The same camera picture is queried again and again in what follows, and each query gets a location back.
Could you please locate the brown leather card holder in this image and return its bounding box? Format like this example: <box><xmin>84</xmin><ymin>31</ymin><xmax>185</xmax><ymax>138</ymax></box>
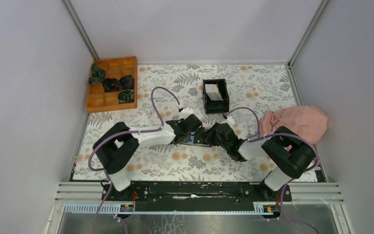
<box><xmin>181</xmin><ymin>128</ymin><xmax>211</xmax><ymax>147</ymax></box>

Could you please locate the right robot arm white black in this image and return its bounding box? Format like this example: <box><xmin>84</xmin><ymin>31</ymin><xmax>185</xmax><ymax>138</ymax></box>
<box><xmin>201</xmin><ymin>123</ymin><xmax>318</xmax><ymax>201</ymax></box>

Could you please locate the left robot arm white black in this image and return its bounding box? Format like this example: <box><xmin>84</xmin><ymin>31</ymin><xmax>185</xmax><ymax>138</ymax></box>
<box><xmin>93</xmin><ymin>114</ymin><xmax>202</xmax><ymax>200</ymax></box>

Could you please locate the black card box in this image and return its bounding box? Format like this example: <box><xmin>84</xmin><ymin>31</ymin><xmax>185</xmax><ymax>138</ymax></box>
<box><xmin>203</xmin><ymin>78</ymin><xmax>230</xmax><ymax>114</ymax></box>

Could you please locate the stack of credit cards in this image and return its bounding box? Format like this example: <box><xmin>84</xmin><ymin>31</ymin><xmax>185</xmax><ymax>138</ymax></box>
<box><xmin>204</xmin><ymin>84</ymin><xmax>223</xmax><ymax>101</ymax></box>

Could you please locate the floral patterned table mat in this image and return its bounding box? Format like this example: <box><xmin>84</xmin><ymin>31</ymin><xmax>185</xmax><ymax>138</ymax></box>
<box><xmin>71</xmin><ymin>64</ymin><xmax>296</xmax><ymax>181</ymax></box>

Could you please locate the green black rolled sock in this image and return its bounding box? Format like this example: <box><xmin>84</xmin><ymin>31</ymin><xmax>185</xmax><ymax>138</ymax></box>
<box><xmin>117</xmin><ymin>89</ymin><xmax>134</xmax><ymax>104</ymax></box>

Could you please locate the black rolled sock right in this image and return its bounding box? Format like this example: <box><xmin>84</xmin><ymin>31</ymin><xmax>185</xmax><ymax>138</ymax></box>
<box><xmin>118</xmin><ymin>75</ymin><xmax>135</xmax><ymax>91</ymax></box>

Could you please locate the orange wooden compartment tray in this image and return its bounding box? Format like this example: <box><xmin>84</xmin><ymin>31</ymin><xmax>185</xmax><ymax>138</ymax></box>
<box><xmin>86</xmin><ymin>57</ymin><xmax>138</xmax><ymax>113</ymax></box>

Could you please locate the pink crumpled cloth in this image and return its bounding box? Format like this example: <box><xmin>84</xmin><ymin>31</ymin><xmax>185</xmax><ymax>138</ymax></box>
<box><xmin>259</xmin><ymin>106</ymin><xmax>328</xmax><ymax>144</ymax></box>

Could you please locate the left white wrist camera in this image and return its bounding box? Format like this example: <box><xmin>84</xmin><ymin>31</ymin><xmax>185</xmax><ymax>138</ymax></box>
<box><xmin>179</xmin><ymin>107</ymin><xmax>193</xmax><ymax>119</ymax></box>

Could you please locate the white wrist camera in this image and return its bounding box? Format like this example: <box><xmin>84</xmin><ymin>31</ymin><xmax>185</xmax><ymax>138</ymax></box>
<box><xmin>179</xmin><ymin>107</ymin><xmax>193</xmax><ymax>119</ymax></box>
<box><xmin>222</xmin><ymin>115</ymin><xmax>235</xmax><ymax>128</ymax></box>

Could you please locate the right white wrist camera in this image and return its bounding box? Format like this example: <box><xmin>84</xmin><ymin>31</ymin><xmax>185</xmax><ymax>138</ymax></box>
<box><xmin>222</xmin><ymin>115</ymin><xmax>235</xmax><ymax>128</ymax></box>

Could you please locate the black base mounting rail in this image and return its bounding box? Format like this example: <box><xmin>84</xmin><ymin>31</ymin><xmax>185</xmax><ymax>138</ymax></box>
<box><xmin>101</xmin><ymin>181</ymin><xmax>292</xmax><ymax>214</ymax></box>

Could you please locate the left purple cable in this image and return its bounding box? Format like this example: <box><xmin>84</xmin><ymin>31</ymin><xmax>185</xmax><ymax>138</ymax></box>
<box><xmin>88</xmin><ymin>86</ymin><xmax>181</xmax><ymax>234</ymax></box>

